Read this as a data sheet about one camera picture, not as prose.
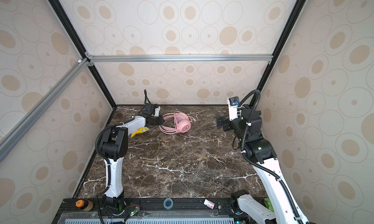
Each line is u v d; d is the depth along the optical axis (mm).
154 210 730
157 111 921
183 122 974
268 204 730
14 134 528
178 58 938
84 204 680
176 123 993
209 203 729
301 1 689
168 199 758
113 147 573
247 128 448
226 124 584
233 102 531
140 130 980
